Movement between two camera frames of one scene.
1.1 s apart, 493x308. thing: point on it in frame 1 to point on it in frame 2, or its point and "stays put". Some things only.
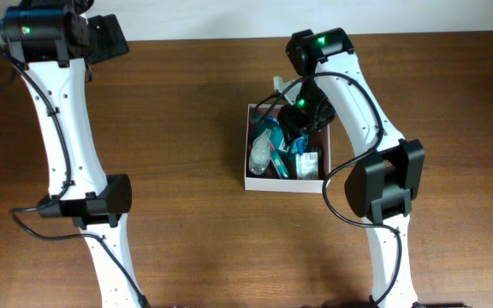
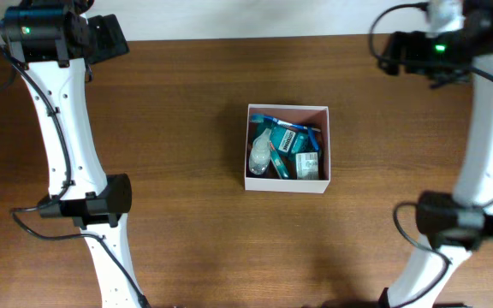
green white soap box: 307,166 stays put
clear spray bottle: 260,153 stays put
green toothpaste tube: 278,162 stays put
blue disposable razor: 299,146 to 315,144
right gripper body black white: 299,126 to 394,52
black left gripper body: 107,37 stays put
